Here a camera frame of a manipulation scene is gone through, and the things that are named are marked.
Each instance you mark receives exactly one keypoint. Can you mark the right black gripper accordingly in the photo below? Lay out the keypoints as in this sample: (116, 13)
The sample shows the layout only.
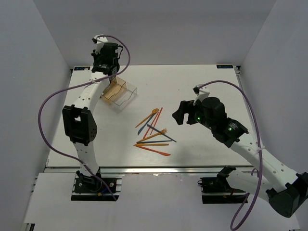
(186, 107)

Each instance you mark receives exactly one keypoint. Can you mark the orange plastic fork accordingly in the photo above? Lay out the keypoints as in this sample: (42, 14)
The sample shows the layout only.
(152, 136)

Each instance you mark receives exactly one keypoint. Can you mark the orange plastic spoon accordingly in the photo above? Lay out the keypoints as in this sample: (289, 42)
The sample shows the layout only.
(154, 111)

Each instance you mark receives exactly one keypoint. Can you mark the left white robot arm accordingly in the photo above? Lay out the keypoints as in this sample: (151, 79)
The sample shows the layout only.
(79, 123)

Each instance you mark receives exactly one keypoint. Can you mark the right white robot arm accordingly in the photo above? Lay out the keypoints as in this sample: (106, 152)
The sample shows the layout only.
(283, 188)

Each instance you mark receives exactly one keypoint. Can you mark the blue plastic knife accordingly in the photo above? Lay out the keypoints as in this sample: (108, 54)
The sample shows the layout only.
(145, 124)

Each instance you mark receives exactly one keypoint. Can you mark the red plastic knife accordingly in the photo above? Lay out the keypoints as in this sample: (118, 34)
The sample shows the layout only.
(155, 151)

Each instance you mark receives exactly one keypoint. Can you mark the orange plastic knife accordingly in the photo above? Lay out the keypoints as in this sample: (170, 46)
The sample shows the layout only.
(151, 144)

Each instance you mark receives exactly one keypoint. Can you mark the clear container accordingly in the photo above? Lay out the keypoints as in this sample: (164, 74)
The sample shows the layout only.
(123, 96)

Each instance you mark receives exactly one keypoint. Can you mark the right blue corner sticker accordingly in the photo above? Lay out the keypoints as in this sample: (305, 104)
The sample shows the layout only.
(224, 66)

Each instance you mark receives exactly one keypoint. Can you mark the blue corner sticker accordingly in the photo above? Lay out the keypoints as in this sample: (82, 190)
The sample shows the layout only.
(224, 66)
(82, 68)

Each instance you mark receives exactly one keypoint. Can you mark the left blue corner sticker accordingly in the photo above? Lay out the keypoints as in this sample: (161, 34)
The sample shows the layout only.
(82, 68)

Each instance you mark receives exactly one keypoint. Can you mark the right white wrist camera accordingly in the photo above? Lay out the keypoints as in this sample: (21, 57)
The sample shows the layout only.
(201, 93)

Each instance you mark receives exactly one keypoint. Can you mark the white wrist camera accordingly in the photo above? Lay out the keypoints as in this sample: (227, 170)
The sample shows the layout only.
(99, 41)
(201, 93)

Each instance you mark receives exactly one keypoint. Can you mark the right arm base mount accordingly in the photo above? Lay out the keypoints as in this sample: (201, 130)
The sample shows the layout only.
(216, 190)

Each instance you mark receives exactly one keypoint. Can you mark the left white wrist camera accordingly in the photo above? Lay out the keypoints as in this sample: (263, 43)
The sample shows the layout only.
(99, 41)

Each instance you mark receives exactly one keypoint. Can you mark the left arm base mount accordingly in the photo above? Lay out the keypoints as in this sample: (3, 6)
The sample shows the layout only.
(91, 189)

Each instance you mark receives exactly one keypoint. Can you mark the aluminium table rail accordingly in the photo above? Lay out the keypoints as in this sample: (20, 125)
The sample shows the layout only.
(148, 170)

